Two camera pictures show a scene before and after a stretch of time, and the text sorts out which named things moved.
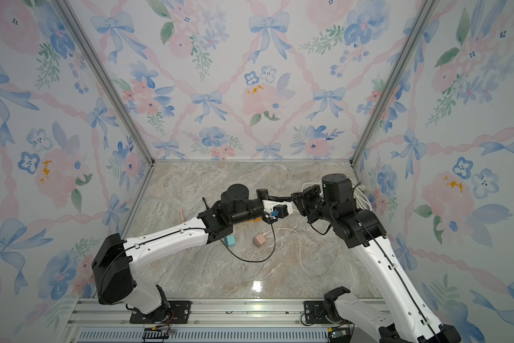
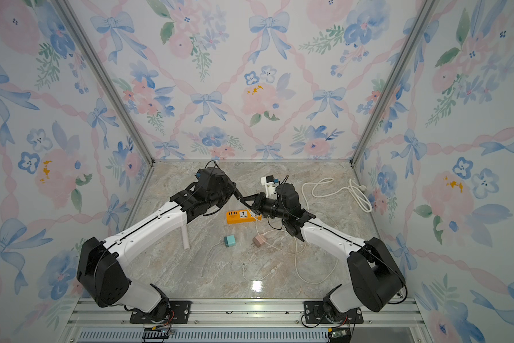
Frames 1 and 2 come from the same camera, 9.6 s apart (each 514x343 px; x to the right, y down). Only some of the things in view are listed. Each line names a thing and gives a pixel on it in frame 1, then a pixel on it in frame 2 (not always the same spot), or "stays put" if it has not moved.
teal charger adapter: x=230 y=241 stays put
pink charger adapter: x=258 y=240 stays put
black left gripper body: x=254 y=211 → x=227 y=191
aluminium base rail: x=220 y=321 stays put
